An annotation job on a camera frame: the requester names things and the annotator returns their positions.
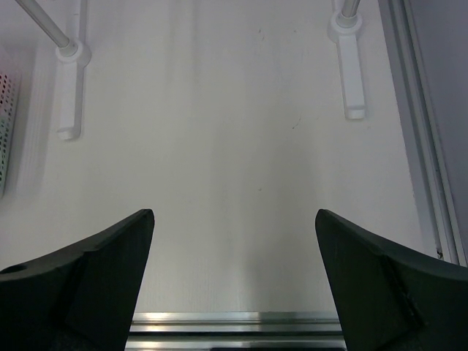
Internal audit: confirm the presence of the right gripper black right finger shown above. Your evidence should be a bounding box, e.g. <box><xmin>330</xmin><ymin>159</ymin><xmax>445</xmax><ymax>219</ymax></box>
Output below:
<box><xmin>315</xmin><ymin>209</ymin><xmax>467</xmax><ymax>350</ymax></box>

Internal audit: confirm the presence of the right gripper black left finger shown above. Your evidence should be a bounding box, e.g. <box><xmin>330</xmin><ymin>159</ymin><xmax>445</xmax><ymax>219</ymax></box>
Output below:
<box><xmin>1</xmin><ymin>209</ymin><xmax>155</xmax><ymax>350</ymax></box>

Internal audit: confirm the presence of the clear plastic basket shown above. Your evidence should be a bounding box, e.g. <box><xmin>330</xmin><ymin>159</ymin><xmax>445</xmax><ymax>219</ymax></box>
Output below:
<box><xmin>0</xmin><ymin>47</ymin><xmax>21</xmax><ymax>197</ymax></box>

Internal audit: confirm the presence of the silver clothes rack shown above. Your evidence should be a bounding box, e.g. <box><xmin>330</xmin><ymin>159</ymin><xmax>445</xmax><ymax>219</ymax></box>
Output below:
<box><xmin>17</xmin><ymin>1</ymin><xmax>367</xmax><ymax>141</ymax></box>

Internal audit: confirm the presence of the aluminium mounting rail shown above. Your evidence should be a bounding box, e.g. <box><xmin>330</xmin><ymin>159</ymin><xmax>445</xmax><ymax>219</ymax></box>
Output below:
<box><xmin>125</xmin><ymin>312</ymin><xmax>347</xmax><ymax>350</ymax></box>

